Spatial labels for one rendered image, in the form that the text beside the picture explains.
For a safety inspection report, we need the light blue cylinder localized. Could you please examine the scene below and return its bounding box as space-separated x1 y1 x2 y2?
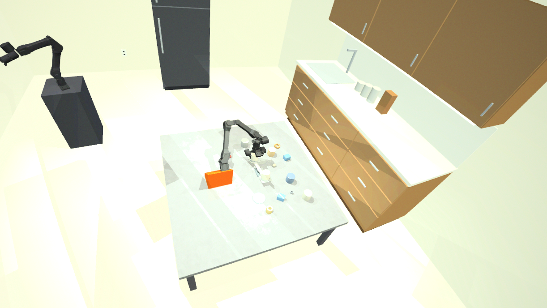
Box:
286 173 295 184

